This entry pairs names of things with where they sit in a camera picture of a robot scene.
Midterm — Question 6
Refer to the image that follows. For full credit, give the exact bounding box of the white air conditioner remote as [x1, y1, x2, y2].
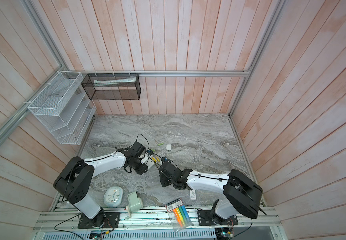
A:
[143, 156, 155, 169]

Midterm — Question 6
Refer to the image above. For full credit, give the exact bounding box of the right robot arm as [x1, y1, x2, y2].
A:
[159, 160, 263, 220]

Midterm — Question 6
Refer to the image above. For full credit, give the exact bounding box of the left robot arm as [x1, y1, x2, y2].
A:
[54, 142, 149, 220]

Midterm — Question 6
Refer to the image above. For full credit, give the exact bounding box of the pale green alarm clock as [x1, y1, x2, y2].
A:
[104, 186, 124, 208]

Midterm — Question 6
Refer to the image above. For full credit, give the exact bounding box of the pack of coloured markers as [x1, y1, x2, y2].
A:
[165, 198, 192, 232]

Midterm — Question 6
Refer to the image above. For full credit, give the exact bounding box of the paper in black basket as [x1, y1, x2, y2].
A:
[94, 77, 137, 87]

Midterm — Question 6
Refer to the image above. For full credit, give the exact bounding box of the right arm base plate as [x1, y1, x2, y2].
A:
[196, 209, 239, 226]

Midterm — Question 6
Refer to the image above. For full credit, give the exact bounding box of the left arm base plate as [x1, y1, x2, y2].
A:
[78, 212, 120, 229]

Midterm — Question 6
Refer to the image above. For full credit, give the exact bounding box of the black wire mesh basket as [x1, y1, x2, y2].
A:
[82, 73, 142, 101]

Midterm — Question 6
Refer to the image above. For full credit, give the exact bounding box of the white wire mesh shelf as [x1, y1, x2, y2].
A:
[28, 71, 96, 145]

